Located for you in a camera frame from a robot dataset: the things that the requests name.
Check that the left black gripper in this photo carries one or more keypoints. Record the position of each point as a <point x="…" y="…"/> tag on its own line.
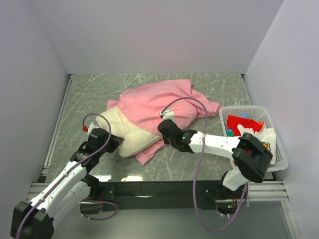
<point x="115" y="141"/>

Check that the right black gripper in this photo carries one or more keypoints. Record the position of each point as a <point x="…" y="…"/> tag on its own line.
<point x="166" y="140"/>

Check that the cream pillow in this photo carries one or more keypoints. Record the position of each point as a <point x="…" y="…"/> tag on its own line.
<point x="135" y="138"/>

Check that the pink pillowcase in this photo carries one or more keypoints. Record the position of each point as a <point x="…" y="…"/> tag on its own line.
<point x="142" y="107"/>

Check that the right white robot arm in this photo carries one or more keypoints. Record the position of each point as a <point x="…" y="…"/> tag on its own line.
<point x="252" y="158"/>

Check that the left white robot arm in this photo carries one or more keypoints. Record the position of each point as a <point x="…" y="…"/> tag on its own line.
<point x="38" y="218"/>

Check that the red cloth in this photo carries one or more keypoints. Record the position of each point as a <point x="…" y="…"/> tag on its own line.
<point x="233" y="122"/>

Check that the black base bar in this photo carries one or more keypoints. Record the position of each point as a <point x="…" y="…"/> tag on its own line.
<point x="157" y="195"/>

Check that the white plastic basket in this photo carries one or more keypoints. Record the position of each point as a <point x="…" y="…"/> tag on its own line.
<point x="258" y="114"/>

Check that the white printed cloth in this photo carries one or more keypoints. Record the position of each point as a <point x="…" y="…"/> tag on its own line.
<point x="267" y="137"/>

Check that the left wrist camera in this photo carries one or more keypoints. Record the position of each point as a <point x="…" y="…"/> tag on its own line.
<point x="92" y="126"/>

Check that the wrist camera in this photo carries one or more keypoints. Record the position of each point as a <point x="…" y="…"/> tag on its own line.
<point x="167" y="115"/>
<point x="92" y="126"/>

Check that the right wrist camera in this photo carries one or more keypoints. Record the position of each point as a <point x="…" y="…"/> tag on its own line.
<point x="167" y="115"/>

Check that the aluminium frame rail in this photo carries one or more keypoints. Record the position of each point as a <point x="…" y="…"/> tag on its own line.
<point x="265" y="192"/>

